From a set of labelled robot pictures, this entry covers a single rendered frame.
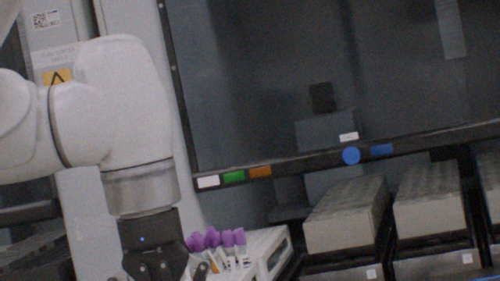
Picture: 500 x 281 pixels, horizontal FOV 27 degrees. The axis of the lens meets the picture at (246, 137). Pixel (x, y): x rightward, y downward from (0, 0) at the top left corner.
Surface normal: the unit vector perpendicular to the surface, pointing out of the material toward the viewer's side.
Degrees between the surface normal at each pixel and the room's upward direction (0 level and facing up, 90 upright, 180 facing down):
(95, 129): 94
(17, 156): 130
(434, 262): 90
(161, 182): 90
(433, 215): 90
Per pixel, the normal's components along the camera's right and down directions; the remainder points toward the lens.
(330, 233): -0.17, 0.09
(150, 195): 0.25, 0.00
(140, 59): 0.66, -0.29
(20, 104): 0.48, -0.34
